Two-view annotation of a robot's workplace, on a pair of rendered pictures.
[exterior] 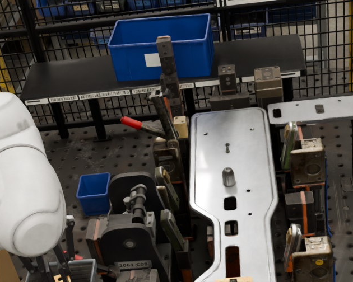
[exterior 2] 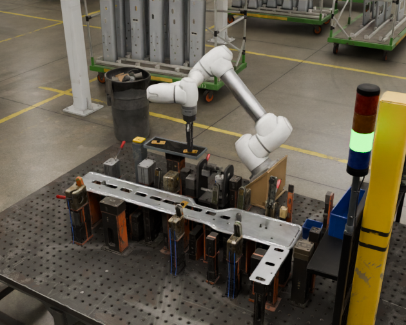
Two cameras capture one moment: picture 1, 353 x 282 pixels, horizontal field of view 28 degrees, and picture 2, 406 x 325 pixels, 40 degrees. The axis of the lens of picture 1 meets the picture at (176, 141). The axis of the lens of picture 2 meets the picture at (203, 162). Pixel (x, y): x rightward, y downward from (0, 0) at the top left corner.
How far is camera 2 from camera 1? 3.23 m
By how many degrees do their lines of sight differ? 87
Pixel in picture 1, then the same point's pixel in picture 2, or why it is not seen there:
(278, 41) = not seen: hidden behind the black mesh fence
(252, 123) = (276, 240)
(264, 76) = (301, 243)
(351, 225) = (230, 308)
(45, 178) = (158, 89)
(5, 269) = (261, 186)
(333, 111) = (263, 267)
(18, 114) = (182, 84)
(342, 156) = not seen: outside the picture
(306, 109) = (273, 259)
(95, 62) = not seen: hidden behind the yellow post
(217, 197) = (231, 215)
